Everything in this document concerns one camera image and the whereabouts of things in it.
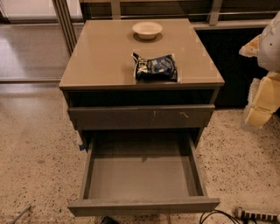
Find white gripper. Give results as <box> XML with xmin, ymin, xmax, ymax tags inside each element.
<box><xmin>244</xmin><ymin>72</ymin><xmax>280</xmax><ymax>128</ymax></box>

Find blue chip bag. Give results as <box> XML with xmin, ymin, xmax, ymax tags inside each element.
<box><xmin>132</xmin><ymin>52</ymin><xmax>178</xmax><ymax>82</ymax></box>

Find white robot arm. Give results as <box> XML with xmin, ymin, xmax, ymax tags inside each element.
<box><xmin>239</xmin><ymin>11</ymin><xmax>280</xmax><ymax>131</ymax></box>

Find closed grey top drawer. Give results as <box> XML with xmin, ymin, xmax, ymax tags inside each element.
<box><xmin>68</xmin><ymin>104</ymin><xmax>214</xmax><ymax>130</ymax></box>

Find open grey middle drawer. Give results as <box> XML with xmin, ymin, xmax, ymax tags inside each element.
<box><xmin>68</xmin><ymin>131</ymin><xmax>220</xmax><ymax>216</ymax></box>

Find grey drawer cabinet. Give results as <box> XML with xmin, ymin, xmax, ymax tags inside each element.
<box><xmin>59</xmin><ymin>19</ymin><xmax>224</xmax><ymax>145</ymax></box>

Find dark object under drawer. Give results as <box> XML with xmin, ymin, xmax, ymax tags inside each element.
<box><xmin>101</xmin><ymin>216</ymin><xmax>120</xmax><ymax>224</ymax></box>

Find white power strip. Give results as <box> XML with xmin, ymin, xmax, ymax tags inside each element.
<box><xmin>233</xmin><ymin>207</ymin><xmax>280</xmax><ymax>222</ymax></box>

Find metal railing shelf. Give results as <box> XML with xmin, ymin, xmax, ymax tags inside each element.
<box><xmin>79</xmin><ymin>0</ymin><xmax>280</xmax><ymax>30</ymax></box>

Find white ceramic bowl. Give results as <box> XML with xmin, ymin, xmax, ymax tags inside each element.
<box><xmin>132</xmin><ymin>22</ymin><xmax>163</xmax><ymax>40</ymax></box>

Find blue tape piece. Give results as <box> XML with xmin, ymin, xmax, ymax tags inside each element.
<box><xmin>79</xmin><ymin>144</ymin><xmax>85</xmax><ymax>151</ymax></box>

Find metal rod on floor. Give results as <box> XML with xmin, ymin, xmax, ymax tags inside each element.
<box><xmin>7</xmin><ymin>205</ymin><xmax>32</xmax><ymax>224</ymax></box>

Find black cable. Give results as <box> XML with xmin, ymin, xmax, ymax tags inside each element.
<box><xmin>199</xmin><ymin>209</ymin><xmax>242</xmax><ymax>224</ymax></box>

